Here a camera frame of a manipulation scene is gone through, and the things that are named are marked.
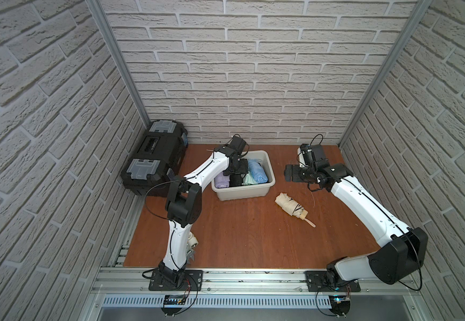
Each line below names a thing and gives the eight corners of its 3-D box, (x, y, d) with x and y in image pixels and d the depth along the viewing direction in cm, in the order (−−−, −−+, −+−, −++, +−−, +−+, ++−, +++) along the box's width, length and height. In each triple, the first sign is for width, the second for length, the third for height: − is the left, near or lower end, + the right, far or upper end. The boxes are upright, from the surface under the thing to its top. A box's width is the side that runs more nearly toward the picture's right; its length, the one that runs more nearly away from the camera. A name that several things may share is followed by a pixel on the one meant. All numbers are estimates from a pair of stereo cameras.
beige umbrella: (274, 201, 97) (275, 197, 94) (281, 194, 100) (283, 190, 97) (311, 231, 88) (313, 228, 85) (317, 222, 90) (320, 219, 87)
